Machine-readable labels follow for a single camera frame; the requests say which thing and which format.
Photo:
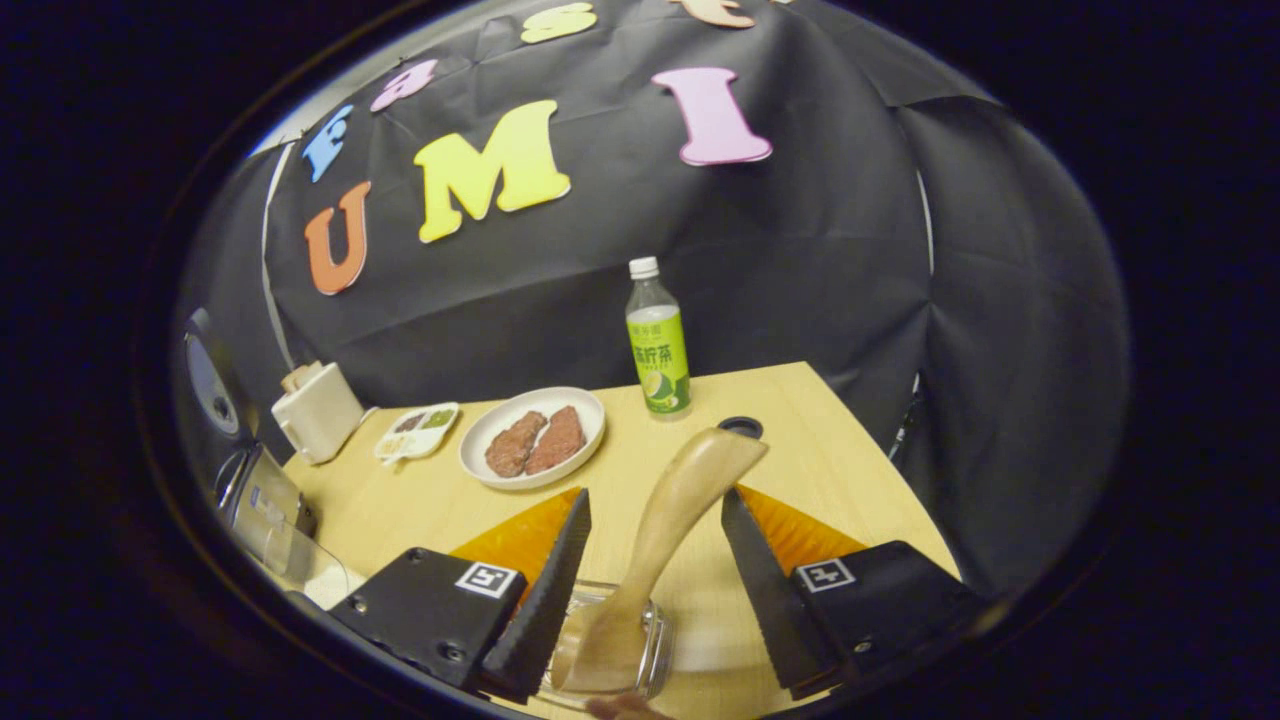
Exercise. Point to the white round plate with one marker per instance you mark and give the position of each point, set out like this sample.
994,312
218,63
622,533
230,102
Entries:
500,415

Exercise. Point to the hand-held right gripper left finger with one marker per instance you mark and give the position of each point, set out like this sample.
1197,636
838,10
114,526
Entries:
545,610

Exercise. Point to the clear chopstick holder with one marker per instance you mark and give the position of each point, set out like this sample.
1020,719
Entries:
655,640

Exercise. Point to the black table grommet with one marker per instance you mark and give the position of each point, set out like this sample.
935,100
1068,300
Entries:
722,428

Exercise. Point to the small white divided dish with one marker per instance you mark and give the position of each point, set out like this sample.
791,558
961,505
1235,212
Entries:
415,432

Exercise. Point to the black backdrop cloth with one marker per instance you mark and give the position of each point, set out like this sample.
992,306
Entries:
800,280

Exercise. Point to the white utensil holder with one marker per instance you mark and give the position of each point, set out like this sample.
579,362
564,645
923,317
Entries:
320,415

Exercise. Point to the pile of white rice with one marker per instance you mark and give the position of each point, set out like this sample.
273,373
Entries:
328,592

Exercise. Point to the wooden spoon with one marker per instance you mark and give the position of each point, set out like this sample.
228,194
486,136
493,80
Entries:
680,500

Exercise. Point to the grey rice cooker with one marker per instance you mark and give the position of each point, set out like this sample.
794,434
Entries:
262,495

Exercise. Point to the clear glass dish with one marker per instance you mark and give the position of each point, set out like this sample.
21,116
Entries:
300,560

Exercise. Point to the green label drink bottle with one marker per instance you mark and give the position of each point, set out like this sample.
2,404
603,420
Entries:
658,350

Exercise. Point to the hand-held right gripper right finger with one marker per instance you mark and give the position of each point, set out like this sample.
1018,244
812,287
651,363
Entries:
765,600

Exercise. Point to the brown meat piece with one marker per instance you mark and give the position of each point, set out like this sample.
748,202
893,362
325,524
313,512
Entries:
560,440
512,447

